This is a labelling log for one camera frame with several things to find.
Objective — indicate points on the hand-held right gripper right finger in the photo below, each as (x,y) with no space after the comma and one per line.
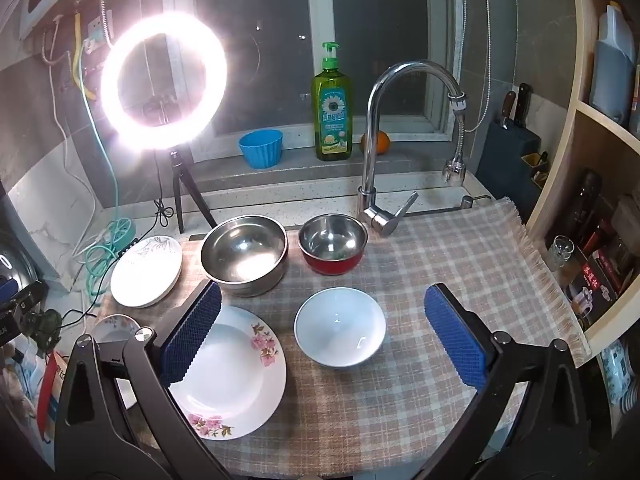
(455,340)

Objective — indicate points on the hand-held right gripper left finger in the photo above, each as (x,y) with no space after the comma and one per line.
(192,335)

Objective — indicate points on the pink flower print plate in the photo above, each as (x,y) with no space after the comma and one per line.
(235,380)

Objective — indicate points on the small white plate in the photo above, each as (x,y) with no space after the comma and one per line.
(117,327)

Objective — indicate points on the grey leaf print plate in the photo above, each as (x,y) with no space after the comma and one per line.
(145,275)

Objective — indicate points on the large stainless steel bowl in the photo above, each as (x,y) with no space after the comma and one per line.
(245,255)

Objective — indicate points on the white ceramic bowl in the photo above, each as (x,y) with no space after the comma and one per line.
(340,325)

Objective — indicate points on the red steel bowl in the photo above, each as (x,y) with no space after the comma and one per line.
(330,240)

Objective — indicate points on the steel pot lid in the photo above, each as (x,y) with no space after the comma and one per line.
(15,255)

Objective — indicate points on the checked fringed cloth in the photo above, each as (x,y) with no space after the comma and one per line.
(425,260)

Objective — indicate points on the red white packet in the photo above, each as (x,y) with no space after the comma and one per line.
(50,390)

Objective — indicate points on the clear drinking glass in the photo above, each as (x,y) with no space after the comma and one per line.
(559,255)

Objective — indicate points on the steel sink fitting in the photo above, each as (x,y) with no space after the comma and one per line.
(467,201)

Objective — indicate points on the black tripod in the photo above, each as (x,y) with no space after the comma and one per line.
(176,185)

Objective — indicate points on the red printed box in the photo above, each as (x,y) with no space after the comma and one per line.
(597,280)

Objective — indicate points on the chrome faucet spray extension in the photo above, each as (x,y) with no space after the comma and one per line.
(455,170)

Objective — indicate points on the dark blue knife block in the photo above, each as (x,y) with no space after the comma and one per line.
(505,160)

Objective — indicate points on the yellow-green utensil holder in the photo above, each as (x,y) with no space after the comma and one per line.
(535,167)

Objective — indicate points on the dark bottle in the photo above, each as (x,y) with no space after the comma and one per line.
(585,200)

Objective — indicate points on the blue fluted cup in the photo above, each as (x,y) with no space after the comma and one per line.
(260,150)

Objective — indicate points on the chrome faucet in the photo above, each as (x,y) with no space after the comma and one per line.
(372,160)

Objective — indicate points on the wooden shelf unit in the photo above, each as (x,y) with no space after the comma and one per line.
(560,160)

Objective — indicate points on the orange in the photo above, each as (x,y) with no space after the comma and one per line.
(381,142)

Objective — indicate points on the green dish soap bottle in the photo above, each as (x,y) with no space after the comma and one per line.
(332,125)

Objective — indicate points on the dark liquid plastic jug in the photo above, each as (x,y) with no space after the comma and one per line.
(612,70)

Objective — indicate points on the window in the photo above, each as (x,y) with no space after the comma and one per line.
(320,10)

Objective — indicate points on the wall socket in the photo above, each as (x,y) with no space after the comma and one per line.
(92,35)

